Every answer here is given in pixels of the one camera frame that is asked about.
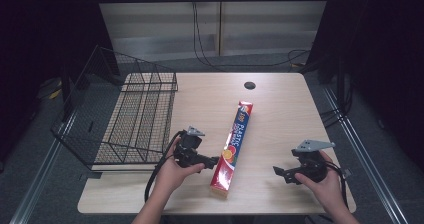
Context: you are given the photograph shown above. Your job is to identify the dark curtain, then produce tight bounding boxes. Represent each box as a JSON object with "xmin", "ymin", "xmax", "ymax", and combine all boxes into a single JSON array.
[
  {"xmin": 306, "ymin": 0, "xmax": 424, "ymax": 172},
  {"xmin": 0, "ymin": 0, "xmax": 120, "ymax": 165}
]

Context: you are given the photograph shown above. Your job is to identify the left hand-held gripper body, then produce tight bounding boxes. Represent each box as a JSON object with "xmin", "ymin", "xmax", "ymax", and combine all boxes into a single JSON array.
[{"xmin": 173, "ymin": 126, "xmax": 206, "ymax": 169}]

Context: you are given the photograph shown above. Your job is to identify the bundle of black cables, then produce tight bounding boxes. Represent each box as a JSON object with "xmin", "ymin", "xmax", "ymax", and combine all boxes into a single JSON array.
[{"xmin": 319, "ymin": 58, "xmax": 355, "ymax": 129}]

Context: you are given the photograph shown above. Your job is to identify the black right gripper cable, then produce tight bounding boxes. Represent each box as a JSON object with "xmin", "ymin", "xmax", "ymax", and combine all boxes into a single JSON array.
[{"xmin": 324, "ymin": 161, "xmax": 353, "ymax": 210}]

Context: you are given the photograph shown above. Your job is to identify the red blue plastic wrap box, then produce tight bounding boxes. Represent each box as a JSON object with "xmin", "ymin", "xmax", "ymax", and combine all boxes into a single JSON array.
[{"xmin": 209, "ymin": 100, "xmax": 254, "ymax": 199}]

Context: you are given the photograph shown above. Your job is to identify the yellow and grey object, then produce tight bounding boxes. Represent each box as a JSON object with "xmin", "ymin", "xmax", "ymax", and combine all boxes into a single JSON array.
[{"xmin": 35, "ymin": 77, "xmax": 64, "ymax": 101}]

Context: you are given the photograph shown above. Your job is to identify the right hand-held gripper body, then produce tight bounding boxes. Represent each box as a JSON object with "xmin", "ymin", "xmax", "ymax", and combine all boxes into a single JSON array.
[{"xmin": 291, "ymin": 139, "xmax": 336, "ymax": 184}]

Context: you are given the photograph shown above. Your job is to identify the metal floor rail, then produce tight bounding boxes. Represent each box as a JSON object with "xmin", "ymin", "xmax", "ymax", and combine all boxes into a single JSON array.
[
  {"xmin": 322, "ymin": 87, "xmax": 409, "ymax": 224},
  {"xmin": 9, "ymin": 112, "xmax": 77, "ymax": 224}
]

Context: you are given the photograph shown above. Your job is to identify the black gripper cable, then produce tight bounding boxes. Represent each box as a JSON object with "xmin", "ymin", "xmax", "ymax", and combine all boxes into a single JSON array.
[
  {"xmin": 143, "ymin": 130, "xmax": 185, "ymax": 204},
  {"xmin": 324, "ymin": 161, "xmax": 353, "ymax": 210}
]

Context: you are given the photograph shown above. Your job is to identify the black wire basket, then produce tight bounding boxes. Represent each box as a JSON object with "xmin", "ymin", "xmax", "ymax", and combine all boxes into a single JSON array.
[{"xmin": 50, "ymin": 45, "xmax": 179, "ymax": 172}]

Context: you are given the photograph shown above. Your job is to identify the person's left hand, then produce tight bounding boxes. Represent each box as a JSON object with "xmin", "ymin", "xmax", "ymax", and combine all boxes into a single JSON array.
[{"xmin": 154, "ymin": 146, "xmax": 206, "ymax": 194}]

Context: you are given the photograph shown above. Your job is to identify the black cable on floor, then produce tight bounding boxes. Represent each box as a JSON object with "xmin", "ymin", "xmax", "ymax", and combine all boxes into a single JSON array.
[{"xmin": 191, "ymin": 2, "xmax": 312, "ymax": 69}]

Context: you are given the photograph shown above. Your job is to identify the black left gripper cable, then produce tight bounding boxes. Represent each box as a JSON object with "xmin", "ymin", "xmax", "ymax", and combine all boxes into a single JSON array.
[{"xmin": 143, "ymin": 130, "xmax": 185, "ymax": 204}]

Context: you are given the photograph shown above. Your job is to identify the person's right hand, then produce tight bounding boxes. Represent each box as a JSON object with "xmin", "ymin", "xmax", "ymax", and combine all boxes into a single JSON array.
[{"xmin": 294, "ymin": 150, "xmax": 345, "ymax": 215}]

